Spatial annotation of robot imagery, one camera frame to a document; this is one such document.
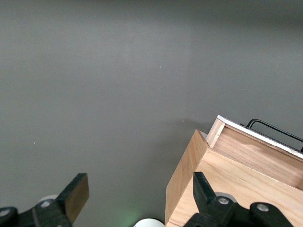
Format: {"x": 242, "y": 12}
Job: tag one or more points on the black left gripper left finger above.
{"x": 73, "y": 196}

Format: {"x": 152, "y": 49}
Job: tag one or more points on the dark grey table cover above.
{"x": 94, "y": 82}

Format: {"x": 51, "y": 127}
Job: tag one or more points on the wooden drawer cabinet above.
{"x": 184, "y": 177}

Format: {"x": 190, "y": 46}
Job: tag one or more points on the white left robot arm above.
{"x": 149, "y": 223}

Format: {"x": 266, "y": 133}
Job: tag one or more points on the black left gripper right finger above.
{"x": 204, "y": 201}

